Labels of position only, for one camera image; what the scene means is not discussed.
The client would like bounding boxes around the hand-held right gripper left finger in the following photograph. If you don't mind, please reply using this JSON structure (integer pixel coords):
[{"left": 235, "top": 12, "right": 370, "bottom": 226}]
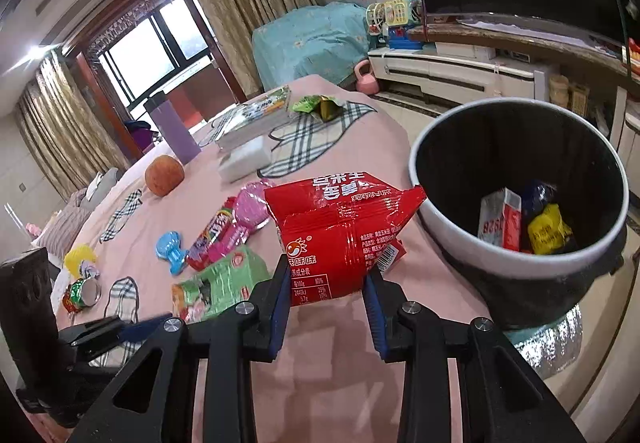
[{"left": 65, "top": 254, "right": 292, "bottom": 443}]

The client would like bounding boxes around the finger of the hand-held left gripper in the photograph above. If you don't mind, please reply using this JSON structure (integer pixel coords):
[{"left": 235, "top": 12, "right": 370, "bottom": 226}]
[
  {"left": 57, "top": 315, "right": 123, "bottom": 350},
  {"left": 117, "top": 313, "right": 173, "bottom": 345}
]

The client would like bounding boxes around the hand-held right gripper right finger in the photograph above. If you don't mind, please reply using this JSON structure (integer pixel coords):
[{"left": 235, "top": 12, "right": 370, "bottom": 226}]
[{"left": 362, "top": 270, "right": 586, "bottom": 443}]

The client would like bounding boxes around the red snack packet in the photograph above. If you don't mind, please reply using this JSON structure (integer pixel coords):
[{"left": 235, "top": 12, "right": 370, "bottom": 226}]
[{"left": 263, "top": 172, "right": 427, "bottom": 308}]

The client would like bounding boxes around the white round bin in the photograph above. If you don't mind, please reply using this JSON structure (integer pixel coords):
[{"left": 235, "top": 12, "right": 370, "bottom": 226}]
[{"left": 408, "top": 98, "right": 630, "bottom": 331}]

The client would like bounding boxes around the red and white milk carton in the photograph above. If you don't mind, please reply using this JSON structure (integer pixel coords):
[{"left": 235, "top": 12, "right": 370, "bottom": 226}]
[{"left": 477, "top": 188, "right": 523, "bottom": 251}]

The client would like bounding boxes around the green can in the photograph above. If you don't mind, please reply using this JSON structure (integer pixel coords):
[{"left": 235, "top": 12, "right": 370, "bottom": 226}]
[{"left": 62, "top": 275, "right": 102, "bottom": 313}]

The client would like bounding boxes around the light green carton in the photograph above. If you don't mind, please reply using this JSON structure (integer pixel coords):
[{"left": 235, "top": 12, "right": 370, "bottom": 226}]
[{"left": 171, "top": 245, "right": 273, "bottom": 324}]

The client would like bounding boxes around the yellow spiky ball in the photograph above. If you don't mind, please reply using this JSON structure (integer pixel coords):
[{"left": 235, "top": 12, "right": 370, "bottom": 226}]
[{"left": 63, "top": 244, "right": 96, "bottom": 281}]

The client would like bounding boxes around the blue plastic toy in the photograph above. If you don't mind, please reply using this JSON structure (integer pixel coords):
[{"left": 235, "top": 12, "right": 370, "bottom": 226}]
[{"left": 156, "top": 231, "right": 189, "bottom": 274}]

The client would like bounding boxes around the pink wrapper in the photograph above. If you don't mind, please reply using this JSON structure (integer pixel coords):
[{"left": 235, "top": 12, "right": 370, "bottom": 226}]
[{"left": 207, "top": 178, "right": 277, "bottom": 264}]

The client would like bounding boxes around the sofa with pink cover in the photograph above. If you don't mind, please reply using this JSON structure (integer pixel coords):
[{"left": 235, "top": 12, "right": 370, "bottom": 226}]
[{"left": 30, "top": 168, "right": 121, "bottom": 264}]

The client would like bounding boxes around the white box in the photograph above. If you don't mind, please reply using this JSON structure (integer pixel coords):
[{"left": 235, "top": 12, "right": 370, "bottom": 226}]
[{"left": 218, "top": 136, "right": 273, "bottom": 183}]

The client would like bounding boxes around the orange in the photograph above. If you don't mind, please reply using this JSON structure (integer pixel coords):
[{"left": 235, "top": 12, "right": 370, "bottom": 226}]
[{"left": 145, "top": 154, "right": 185, "bottom": 197}]

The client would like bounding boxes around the silver foil pad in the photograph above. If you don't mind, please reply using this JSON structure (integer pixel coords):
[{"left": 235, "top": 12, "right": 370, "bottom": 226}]
[{"left": 505, "top": 305, "right": 583, "bottom": 379}]

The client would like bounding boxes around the purple cloth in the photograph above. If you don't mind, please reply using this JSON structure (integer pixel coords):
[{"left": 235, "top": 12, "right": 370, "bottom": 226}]
[{"left": 124, "top": 119, "right": 157, "bottom": 149}]

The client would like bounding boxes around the purple bottle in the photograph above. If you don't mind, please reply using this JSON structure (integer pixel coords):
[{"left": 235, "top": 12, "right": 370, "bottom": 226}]
[{"left": 145, "top": 93, "right": 202, "bottom": 164}]

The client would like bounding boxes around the green and yellow snack packet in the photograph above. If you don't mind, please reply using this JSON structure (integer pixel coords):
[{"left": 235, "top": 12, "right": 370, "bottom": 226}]
[{"left": 290, "top": 94, "right": 346, "bottom": 121}]

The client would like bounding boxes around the pink kettlebell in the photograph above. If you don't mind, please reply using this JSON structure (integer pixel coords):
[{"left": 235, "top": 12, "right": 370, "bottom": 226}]
[{"left": 354, "top": 60, "right": 379, "bottom": 95}]

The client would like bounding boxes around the white television cabinet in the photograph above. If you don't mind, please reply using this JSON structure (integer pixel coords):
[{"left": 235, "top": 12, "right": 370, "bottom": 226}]
[{"left": 367, "top": 23, "right": 640, "bottom": 139}]

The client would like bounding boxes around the armchair under blue cloth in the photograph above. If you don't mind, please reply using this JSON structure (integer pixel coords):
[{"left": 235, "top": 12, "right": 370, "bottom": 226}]
[{"left": 251, "top": 0, "right": 373, "bottom": 91}]

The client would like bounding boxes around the balcony window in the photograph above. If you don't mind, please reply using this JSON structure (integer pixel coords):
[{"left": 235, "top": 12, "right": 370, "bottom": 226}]
[{"left": 75, "top": 0, "right": 241, "bottom": 124}]

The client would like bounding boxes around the white wheel toy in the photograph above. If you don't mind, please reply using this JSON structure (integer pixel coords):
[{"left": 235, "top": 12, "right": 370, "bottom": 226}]
[{"left": 365, "top": 2, "right": 388, "bottom": 38}]

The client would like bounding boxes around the toy cash register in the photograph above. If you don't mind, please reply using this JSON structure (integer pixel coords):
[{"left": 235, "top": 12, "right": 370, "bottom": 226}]
[{"left": 382, "top": 0, "right": 426, "bottom": 50}]

